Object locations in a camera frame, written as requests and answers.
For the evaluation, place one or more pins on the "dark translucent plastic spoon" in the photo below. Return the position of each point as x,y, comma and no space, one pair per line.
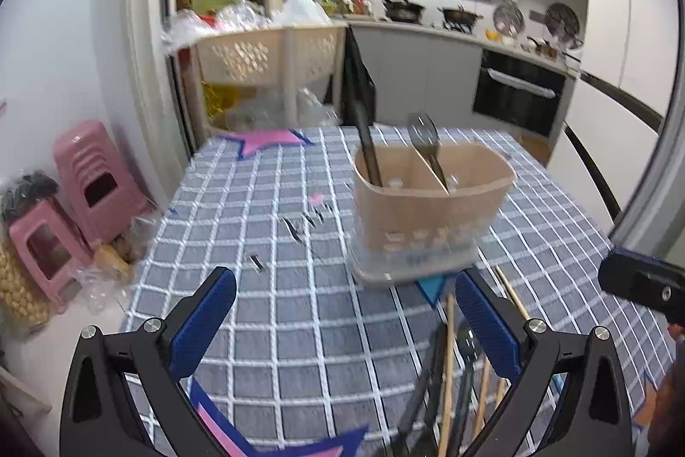
423,133
465,366

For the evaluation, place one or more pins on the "small pink plastic stool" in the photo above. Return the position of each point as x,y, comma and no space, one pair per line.
45,248

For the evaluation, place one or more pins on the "metal hanging strainer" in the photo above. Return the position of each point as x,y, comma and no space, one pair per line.
507,19

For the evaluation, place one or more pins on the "clear bag of brown produce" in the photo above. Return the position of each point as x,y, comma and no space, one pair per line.
113,258

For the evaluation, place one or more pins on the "black chair back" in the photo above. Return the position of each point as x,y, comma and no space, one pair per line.
358,71

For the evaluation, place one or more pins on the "beige plastic utensil holder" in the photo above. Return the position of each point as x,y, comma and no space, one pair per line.
428,216

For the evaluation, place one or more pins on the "beige plastic basket rack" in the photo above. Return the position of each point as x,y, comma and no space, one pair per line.
246,53

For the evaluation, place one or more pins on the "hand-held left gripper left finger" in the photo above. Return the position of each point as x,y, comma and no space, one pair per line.
206,312

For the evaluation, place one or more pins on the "tall pink plastic stool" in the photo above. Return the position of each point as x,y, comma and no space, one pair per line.
96,184

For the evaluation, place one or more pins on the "grey kitchen base cabinet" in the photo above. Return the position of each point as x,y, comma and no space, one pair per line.
417,77

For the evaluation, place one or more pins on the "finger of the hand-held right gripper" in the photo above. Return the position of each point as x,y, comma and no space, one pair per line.
637,283

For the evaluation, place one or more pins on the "black built-in oven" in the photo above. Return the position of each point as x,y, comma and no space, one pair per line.
516,93

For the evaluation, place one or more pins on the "dark hanging strainer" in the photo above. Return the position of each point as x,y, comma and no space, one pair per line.
562,20

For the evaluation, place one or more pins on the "grey checked tablecloth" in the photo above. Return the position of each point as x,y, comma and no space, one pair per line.
299,285

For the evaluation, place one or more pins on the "yellow mesh bag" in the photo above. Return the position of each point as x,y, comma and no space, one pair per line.
16,285

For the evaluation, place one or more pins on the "white plastic bag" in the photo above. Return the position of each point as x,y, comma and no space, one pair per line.
302,4

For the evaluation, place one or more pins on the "black plastic bag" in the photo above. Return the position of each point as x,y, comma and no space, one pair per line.
27,189

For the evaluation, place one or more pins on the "black wok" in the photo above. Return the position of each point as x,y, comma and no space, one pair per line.
401,11
459,18

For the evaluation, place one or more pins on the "green plastic basin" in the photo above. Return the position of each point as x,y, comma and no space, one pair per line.
211,1

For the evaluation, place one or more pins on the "wooden chopstick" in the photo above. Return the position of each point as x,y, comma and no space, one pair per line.
511,296
482,393
501,393
447,371

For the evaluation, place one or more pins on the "white refrigerator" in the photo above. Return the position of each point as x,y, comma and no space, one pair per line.
615,34

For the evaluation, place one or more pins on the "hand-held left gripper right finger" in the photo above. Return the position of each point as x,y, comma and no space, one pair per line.
487,328

